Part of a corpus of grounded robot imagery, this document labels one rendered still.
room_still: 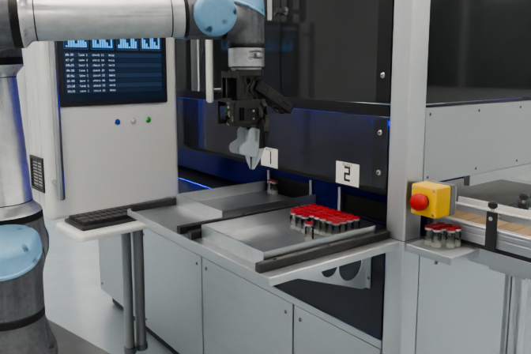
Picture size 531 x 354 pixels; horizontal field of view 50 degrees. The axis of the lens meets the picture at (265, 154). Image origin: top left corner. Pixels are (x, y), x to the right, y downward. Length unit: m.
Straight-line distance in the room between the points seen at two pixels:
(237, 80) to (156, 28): 0.24
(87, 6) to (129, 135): 1.11
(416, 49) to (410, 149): 0.23
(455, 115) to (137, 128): 1.10
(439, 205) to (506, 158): 0.44
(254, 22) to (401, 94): 0.42
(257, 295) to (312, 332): 0.28
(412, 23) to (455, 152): 0.37
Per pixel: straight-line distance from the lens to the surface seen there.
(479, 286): 1.76
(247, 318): 2.04
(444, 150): 1.49
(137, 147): 2.07
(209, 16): 0.99
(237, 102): 1.14
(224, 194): 1.85
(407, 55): 1.37
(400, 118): 1.38
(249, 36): 1.16
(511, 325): 1.50
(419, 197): 1.33
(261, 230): 1.48
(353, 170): 1.50
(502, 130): 1.71
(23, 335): 1.07
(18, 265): 1.02
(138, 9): 0.99
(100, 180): 2.03
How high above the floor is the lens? 1.30
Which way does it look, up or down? 9 degrees down
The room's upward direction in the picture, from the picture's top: straight up
